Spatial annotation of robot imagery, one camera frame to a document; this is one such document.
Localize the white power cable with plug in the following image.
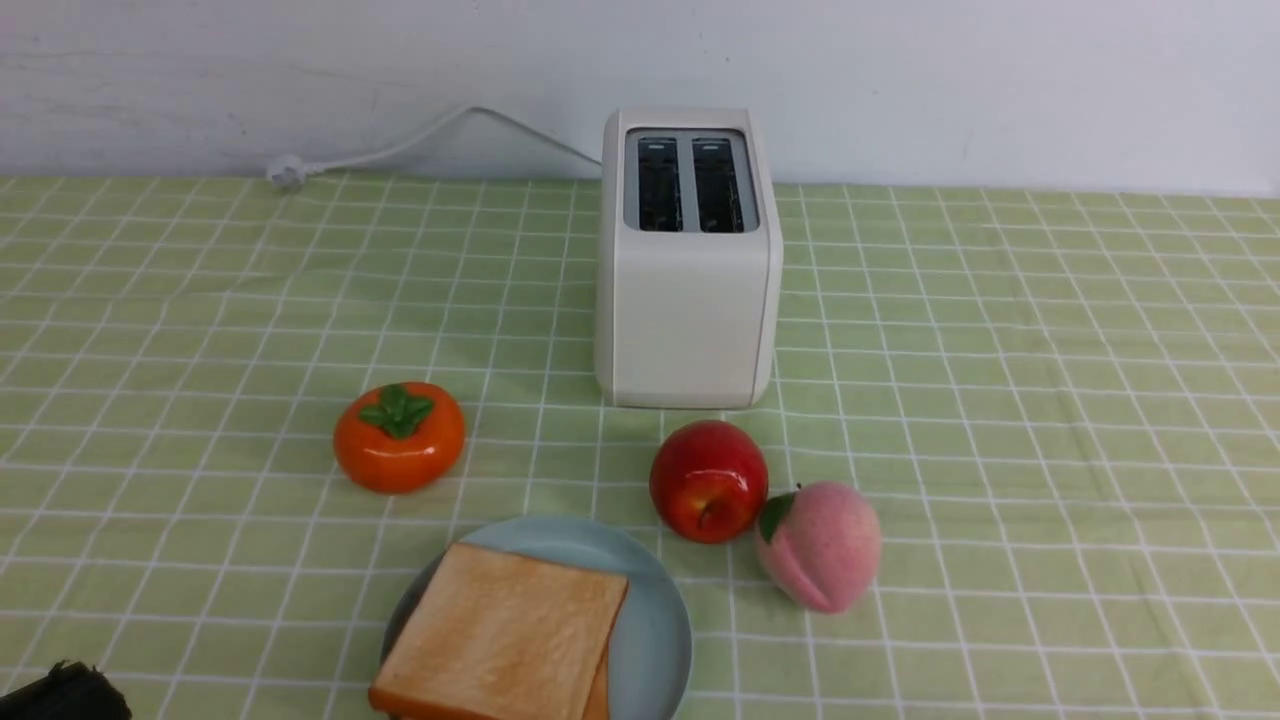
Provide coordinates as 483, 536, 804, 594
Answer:
266, 106, 603, 193

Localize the white two-slot toaster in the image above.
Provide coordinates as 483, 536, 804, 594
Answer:
594, 106, 785, 410

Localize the light blue round plate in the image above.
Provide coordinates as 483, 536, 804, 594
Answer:
375, 516, 694, 719

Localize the green checkered tablecloth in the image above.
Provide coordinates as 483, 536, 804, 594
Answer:
1, 174, 1279, 719

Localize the red apple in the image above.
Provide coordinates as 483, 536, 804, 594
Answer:
649, 419, 769, 544

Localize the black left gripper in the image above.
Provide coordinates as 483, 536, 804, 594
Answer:
1, 661, 133, 719

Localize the pink peach with leaf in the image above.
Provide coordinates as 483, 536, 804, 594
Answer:
754, 480, 882, 615

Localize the toast slice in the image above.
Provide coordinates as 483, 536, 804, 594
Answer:
581, 643, 611, 720
367, 543, 630, 719

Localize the orange persimmon with green leaf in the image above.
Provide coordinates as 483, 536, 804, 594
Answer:
332, 380, 467, 495

